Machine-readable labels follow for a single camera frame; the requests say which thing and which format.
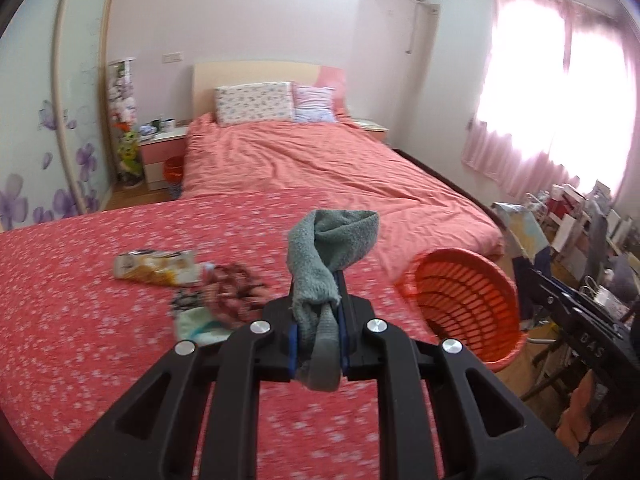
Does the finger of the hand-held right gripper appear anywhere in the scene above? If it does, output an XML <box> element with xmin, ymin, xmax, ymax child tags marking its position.
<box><xmin>527</xmin><ymin>266</ymin><xmax>603</xmax><ymax>320</ymax></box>

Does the yellow green plush toy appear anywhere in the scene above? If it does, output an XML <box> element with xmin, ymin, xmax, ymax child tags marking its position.
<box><xmin>117</xmin><ymin>130</ymin><xmax>143</xmax><ymax>181</ymax></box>

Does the red floral tablecloth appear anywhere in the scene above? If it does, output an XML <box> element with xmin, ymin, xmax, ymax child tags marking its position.
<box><xmin>0</xmin><ymin>191</ymin><xmax>446</xmax><ymax>480</ymax></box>

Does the person's right hand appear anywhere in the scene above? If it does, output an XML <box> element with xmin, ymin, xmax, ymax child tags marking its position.
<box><xmin>555</xmin><ymin>375</ymin><xmax>608</xmax><ymax>443</ymax></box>

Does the small red bin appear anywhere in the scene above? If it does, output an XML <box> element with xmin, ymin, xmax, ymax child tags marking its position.
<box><xmin>162</xmin><ymin>156</ymin><xmax>185</xmax><ymax>186</ymax></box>

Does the air conditioner pipe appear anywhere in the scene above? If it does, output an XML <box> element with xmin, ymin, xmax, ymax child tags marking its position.
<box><xmin>405</xmin><ymin>0</ymin><xmax>441</xmax><ymax>56</ymax></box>

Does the beige and pink headboard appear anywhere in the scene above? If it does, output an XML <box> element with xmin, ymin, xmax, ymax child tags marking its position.
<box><xmin>192</xmin><ymin>61</ymin><xmax>348</xmax><ymax>121</ymax></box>

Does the dark honeycomb paper wrap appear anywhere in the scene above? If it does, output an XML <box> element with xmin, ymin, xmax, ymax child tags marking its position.
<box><xmin>200</xmin><ymin>261</ymin><xmax>271</xmax><ymax>322</ymax></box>

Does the yellow snack wrapper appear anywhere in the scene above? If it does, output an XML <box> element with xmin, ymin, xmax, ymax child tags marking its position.
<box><xmin>112</xmin><ymin>249</ymin><xmax>196</xmax><ymax>287</ymax></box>

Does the clear plush toy tube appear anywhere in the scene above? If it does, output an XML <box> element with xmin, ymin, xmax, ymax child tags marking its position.
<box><xmin>106</xmin><ymin>58</ymin><xmax>146</xmax><ymax>188</ymax></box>

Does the pink and white nightstand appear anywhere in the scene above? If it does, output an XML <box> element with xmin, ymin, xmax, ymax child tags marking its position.
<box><xmin>352</xmin><ymin>118</ymin><xmax>390</xmax><ymax>146</ymax></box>
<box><xmin>137</xmin><ymin>126</ymin><xmax>190</xmax><ymax>192</ymax></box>

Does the pink curtain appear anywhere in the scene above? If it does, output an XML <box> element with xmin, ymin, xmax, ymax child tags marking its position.
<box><xmin>462</xmin><ymin>0</ymin><xmax>640</xmax><ymax>206</ymax></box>

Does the pink striped pillow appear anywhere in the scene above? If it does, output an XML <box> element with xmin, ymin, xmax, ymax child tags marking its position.
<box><xmin>292</xmin><ymin>86</ymin><xmax>338</xmax><ymax>124</ymax></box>

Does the white floral pillow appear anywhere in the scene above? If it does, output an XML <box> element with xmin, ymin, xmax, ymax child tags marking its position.
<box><xmin>214</xmin><ymin>81</ymin><xmax>297</xmax><ymax>127</ymax></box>

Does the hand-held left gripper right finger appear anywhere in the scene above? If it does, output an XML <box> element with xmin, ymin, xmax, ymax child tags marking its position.
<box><xmin>336</xmin><ymin>270</ymin><xmax>583</xmax><ymax>480</ymax></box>

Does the orange plastic basket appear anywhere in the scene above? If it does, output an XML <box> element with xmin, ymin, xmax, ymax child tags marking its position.
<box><xmin>397</xmin><ymin>248</ymin><xmax>528</xmax><ymax>373</ymax></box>

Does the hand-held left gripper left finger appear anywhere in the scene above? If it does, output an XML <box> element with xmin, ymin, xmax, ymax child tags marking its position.
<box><xmin>54</xmin><ymin>297</ymin><xmax>301</xmax><ymax>480</ymax></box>

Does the wardrobe with purple flower doors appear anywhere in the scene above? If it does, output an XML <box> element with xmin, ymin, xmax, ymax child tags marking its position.
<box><xmin>0</xmin><ymin>0</ymin><xmax>121</xmax><ymax>233</ymax></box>

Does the bed with coral duvet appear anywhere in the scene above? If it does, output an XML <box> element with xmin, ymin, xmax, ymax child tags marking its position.
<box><xmin>181</xmin><ymin>112</ymin><xmax>503</xmax><ymax>281</ymax></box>

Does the grey terry sock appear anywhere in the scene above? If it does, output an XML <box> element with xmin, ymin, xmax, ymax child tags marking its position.
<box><xmin>287</xmin><ymin>209</ymin><xmax>381</xmax><ymax>393</ymax></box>

